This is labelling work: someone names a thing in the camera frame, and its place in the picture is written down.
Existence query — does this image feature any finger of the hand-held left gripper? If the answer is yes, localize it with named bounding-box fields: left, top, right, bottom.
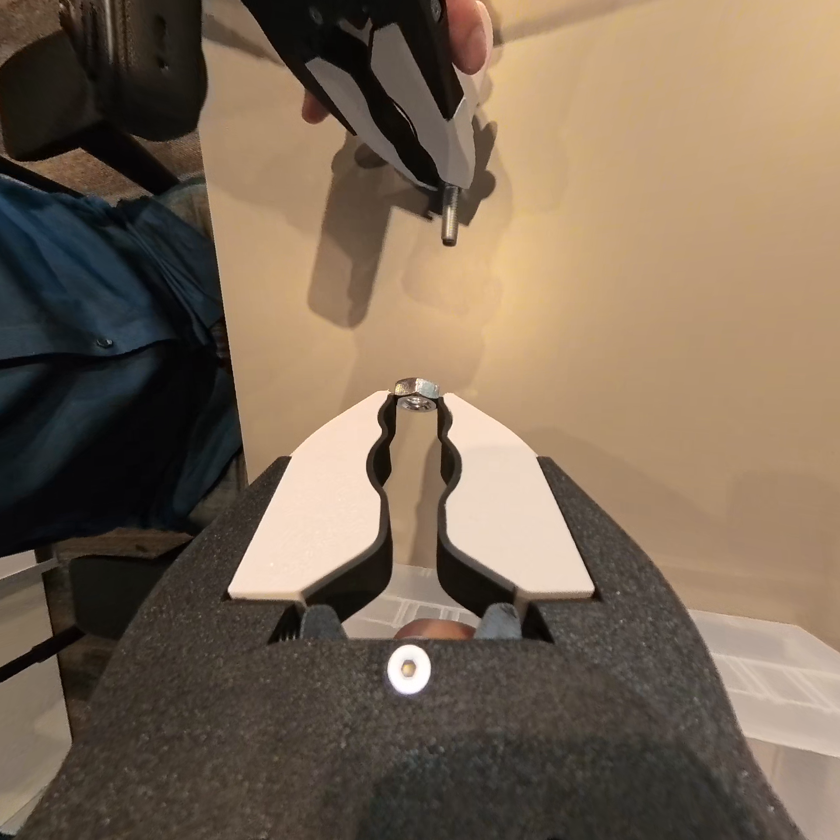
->
left=369, top=21, right=493, bottom=191
left=307, top=45, right=437, bottom=191

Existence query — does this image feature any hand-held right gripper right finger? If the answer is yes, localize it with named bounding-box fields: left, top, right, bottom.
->
left=437, top=391, right=597, bottom=602

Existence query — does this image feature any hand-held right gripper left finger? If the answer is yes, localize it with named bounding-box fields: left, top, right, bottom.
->
left=227, top=389, right=396, bottom=601

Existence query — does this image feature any steel hex bolt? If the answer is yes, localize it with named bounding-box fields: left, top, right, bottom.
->
left=438, top=182, right=462, bottom=248

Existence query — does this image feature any steel hex nut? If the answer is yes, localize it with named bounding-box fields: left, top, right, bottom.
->
left=392, top=376, right=442, bottom=416

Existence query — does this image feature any person's left hand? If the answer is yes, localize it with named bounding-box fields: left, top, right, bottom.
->
left=301, top=0, right=494, bottom=126

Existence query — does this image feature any person's black office chair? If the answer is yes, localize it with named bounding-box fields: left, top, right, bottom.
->
left=0, top=0, right=210, bottom=198

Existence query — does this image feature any clear plastic bin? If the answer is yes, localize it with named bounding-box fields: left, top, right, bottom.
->
left=341, top=561, right=840, bottom=840

